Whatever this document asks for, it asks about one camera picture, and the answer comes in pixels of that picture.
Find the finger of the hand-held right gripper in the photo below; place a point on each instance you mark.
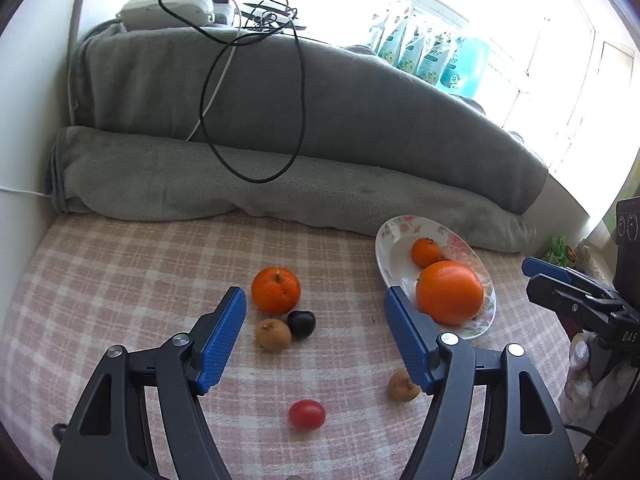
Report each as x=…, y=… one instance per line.
x=565, y=297
x=547, y=267

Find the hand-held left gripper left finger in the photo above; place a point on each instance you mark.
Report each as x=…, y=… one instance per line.
x=220, y=340

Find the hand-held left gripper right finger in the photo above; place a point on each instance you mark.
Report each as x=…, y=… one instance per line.
x=407, y=340

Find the brown longan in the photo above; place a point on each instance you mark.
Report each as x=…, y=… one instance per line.
x=273, y=334
x=400, y=385

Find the large orange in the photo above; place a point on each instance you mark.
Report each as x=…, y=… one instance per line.
x=449, y=292

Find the dark plum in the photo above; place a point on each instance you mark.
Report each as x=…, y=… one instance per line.
x=301, y=323

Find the floral white plate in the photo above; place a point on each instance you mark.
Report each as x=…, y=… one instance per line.
x=395, y=255

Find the small mandarin with stem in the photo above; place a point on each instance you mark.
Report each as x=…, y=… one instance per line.
x=425, y=252

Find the red cherry tomato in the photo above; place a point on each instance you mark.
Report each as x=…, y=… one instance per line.
x=306, y=414

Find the dark purple grape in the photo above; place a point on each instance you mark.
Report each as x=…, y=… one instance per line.
x=59, y=431

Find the person's right hand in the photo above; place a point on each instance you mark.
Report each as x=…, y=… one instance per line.
x=581, y=355

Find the green tissue pack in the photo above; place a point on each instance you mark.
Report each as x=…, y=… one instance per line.
x=564, y=250

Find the pink checked blanket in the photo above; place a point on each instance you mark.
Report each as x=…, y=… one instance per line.
x=125, y=285

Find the light grey rolled blanket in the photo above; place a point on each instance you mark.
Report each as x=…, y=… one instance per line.
x=150, y=185

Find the blue detergent bottle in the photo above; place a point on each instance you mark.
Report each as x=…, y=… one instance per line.
x=472, y=67

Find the dark grey blanket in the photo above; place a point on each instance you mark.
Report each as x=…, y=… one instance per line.
x=350, y=110

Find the white board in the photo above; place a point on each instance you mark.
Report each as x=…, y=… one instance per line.
x=30, y=110

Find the white power strip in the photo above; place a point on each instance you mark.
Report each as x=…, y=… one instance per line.
x=145, y=12

